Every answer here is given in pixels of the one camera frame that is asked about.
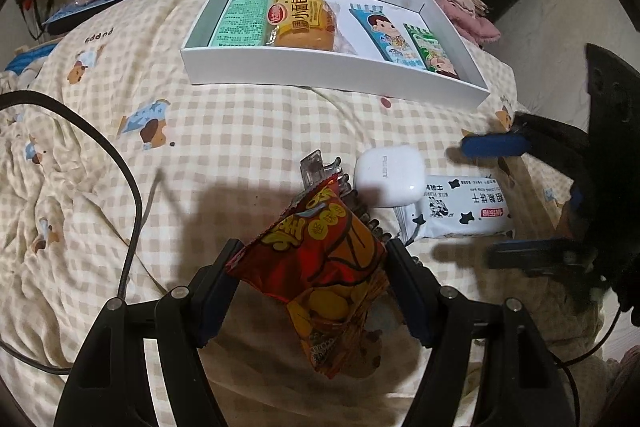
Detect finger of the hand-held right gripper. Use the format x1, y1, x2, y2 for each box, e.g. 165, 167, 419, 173
460, 111, 592, 160
487, 234, 602, 279

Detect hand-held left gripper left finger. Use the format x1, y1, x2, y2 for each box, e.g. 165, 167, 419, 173
52, 237, 246, 427

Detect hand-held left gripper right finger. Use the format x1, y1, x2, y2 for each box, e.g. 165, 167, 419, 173
385, 237, 577, 427

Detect white cow-print biscuit packet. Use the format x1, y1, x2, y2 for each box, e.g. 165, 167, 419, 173
397, 175, 516, 244

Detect red snack packet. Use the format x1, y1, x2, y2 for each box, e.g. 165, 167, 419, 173
225, 174, 391, 381

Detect green striped candy packet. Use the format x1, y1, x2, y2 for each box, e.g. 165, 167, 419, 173
403, 24, 460, 80

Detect blue striped candy packet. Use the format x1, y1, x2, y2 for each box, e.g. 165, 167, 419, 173
348, 1, 426, 70

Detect white cardboard box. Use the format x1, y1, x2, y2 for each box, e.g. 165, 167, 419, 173
179, 0, 491, 109

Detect yellow bread packet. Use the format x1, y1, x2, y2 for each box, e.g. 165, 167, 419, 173
264, 0, 359, 56

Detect green tube with black cap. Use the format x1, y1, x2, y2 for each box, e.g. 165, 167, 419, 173
207, 0, 274, 49

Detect white earbuds case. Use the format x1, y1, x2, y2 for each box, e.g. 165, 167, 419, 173
353, 145, 426, 209

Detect pink fluffy blanket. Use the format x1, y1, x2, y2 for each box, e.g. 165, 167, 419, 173
390, 0, 502, 46

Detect checked printed blanket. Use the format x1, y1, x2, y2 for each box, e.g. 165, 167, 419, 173
0, 0, 622, 427

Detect clear hair clip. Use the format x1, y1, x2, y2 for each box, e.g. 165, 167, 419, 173
299, 149, 394, 244

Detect blue mattress edge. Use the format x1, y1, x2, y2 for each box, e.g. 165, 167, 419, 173
4, 41, 59, 76

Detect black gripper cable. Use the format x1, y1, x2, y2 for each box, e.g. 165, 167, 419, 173
0, 90, 144, 376
549, 301, 629, 427

